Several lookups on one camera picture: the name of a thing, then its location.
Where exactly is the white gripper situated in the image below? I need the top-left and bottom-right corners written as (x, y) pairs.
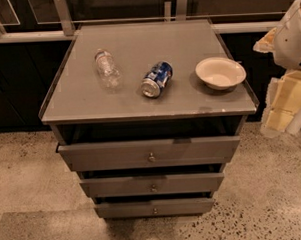
top-left (252, 27), bottom-right (301, 138)

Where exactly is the grey bottom drawer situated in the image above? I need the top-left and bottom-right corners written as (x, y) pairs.
top-left (95, 198), bottom-right (214, 219)

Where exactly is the grey drawer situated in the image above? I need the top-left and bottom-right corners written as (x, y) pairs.
top-left (58, 136), bottom-right (240, 171)
top-left (95, 198), bottom-right (214, 219)
top-left (80, 173), bottom-right (224, 198)

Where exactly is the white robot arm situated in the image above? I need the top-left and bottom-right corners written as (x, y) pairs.
top-left (253, 0), bottom-right (301, 138)

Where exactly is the grey top drawer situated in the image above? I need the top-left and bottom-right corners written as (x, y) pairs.
top-left (58, 136), bottom-right (240, 171)

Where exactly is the grey drawer cabinet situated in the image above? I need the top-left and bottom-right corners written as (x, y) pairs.
top-left (39, 20), bottom-right (258, 208)

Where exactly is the grey middle drawer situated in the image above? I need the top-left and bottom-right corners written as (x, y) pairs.
top-left (80, 173), bottom-right (224, 198)

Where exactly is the white bowl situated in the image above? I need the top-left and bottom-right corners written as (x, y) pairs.
top-left (195, 57), bottom-right (247, 90)

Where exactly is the blue soda can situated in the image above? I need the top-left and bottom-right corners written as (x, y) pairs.
top-left (141, 61), bottom-right (173, 98)

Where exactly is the clear plastic water bottle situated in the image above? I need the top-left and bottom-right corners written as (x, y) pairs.
top-left (95, 49), bottom-right (122, 89)

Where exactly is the metal window railing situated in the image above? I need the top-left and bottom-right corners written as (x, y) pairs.
top-left (0, 0), bottom-right (295, 38)

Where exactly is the white cylindrical post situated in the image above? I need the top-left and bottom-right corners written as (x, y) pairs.
top-left (286, 109), bottom-right (301, 135)

